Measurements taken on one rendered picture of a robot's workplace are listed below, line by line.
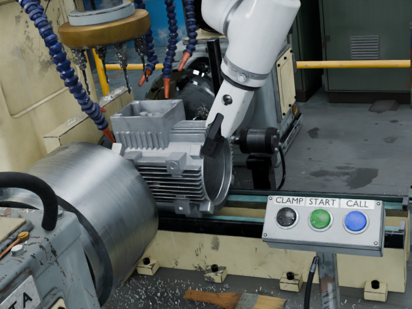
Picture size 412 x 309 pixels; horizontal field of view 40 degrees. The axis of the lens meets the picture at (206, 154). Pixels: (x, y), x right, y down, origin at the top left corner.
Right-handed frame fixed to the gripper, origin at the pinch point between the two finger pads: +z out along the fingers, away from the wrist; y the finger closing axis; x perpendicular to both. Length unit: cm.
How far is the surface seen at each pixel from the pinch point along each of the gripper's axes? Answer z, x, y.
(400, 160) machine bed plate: 10, -40, 55
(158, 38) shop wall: 234, 210, 545
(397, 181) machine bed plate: 10, -40, 44
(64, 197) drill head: 0.6, 12.2, -31.2
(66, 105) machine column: 15.6, 36.9, 10.8
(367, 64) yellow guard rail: 47, -25, 234
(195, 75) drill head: 1.7, 14.8, 27.1
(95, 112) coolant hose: -1.7, 19.8, -11.3
